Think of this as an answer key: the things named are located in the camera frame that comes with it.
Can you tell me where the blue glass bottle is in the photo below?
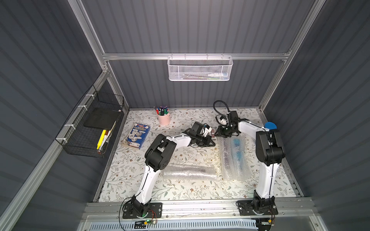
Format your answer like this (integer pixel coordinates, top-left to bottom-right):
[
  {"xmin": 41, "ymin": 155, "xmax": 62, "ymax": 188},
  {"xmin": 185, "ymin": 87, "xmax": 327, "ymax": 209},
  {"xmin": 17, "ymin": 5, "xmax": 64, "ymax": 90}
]
[{"xmin": 232, "ymin": 138, "xmax": 244, "ymax": 172}]

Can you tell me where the purple bottle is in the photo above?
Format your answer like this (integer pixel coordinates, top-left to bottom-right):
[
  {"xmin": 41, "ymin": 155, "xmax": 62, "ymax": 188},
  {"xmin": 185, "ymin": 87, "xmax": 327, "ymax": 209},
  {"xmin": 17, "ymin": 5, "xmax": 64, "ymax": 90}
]
[{"xmin": 167, "ymin": 168, "xmax": 208, "ymax": 178}]

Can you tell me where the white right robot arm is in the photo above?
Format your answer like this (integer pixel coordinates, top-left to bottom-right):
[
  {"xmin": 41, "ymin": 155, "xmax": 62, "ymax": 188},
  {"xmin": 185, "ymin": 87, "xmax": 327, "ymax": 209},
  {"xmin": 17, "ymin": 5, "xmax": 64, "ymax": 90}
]
[{"xmin": 215, "ymin": 111, "xmax": 285, "ymax": 216}]

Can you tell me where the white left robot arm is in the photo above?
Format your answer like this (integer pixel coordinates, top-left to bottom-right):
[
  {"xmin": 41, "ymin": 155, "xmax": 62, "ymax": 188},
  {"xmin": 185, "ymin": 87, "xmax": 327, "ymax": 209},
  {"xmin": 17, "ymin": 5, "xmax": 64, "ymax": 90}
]
[{"xmin": 129, "ymin": 122, "xmax": 215, "ymax": 217}]

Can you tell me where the pink pen holder cup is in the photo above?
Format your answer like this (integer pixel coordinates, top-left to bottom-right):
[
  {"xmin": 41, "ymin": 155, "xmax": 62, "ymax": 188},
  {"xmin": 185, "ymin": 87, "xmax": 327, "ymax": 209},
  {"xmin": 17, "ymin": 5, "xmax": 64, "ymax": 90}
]
[{"xmin": 158, "ymin": 113, "xmax": 171, "ymax": 126}]

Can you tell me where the blue-lidded pencil tube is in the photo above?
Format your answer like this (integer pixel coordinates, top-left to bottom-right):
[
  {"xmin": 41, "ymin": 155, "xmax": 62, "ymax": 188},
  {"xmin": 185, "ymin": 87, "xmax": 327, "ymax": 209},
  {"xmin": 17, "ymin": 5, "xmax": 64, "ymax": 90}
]
[{"xmin": 264, "ymin": 122, "xmax": 277, "ymax": 130}]

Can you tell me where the blue children's book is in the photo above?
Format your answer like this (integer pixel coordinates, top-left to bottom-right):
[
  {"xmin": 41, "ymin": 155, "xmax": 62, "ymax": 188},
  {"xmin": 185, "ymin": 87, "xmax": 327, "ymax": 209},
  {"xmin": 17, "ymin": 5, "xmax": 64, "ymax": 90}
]
[{"xmin": 126, "ymin": 123, "xmax": 150, "ymax": 150}]

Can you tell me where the yellow highlighter marker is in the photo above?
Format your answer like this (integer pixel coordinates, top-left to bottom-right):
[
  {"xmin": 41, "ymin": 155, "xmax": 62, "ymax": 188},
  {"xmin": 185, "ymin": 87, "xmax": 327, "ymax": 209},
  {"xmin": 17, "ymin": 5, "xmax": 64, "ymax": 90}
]
[{"xmin": 96, "ymin": 130, "xmax": 107, "ymax": 150}]

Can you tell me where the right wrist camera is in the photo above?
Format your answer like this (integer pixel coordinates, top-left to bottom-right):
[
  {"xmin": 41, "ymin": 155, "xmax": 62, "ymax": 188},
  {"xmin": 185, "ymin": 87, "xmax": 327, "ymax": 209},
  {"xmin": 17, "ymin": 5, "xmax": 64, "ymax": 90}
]
[{"xmin": 218, "ymin": 115, "xmax": 228, "ymax": 126}]

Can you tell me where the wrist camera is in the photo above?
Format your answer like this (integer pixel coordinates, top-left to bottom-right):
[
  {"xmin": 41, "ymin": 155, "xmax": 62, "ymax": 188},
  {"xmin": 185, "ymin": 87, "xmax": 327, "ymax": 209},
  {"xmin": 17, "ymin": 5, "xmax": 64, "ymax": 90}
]
[
  {"xmin": 202, "ymin": 124, "xmax": 212, "ymax": 137},
  {"xmin": 218, "ymin": 115, "xmax": 228, "ymax": 126}
]

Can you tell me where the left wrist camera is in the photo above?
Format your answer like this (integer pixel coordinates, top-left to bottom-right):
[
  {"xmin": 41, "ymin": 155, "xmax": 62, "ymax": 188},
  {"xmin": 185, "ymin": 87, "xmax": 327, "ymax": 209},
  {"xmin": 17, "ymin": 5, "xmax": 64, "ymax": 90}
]
[{"xmin": 202, "ymin": 124, "xmax": 212, "ymax": 137}]

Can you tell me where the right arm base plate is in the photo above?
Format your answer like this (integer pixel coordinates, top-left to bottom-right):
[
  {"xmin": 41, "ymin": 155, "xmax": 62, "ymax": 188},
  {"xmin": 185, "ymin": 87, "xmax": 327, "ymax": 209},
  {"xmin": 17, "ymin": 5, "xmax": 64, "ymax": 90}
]
[{"xmin": 236, "ymin": 198, "xmax": 278, "ymax": 216}]

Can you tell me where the white wire mesh basket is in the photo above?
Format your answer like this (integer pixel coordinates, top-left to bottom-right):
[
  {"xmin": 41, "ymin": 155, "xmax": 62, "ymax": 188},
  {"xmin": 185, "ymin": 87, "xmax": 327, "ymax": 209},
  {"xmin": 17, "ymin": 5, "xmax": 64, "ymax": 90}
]
[{"xmin": 167, "ymin": 55, "xmax": 233, "ymax": 81}]

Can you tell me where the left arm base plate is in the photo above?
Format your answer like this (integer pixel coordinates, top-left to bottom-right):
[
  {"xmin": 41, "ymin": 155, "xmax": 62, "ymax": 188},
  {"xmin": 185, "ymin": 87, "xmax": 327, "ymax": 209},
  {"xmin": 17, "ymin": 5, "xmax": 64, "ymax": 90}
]
[{"xmin": 120, "ymin": 202, "xmax": 163, "ymax": 219}]

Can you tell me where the black wire wall basket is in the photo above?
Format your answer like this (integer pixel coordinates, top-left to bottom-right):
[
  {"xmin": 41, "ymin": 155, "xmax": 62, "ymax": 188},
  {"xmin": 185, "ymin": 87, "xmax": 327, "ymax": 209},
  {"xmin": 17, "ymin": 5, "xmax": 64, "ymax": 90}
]
[{"xmin": 56, "ymin": 90, "xmax": 125, "ymax": 158}]

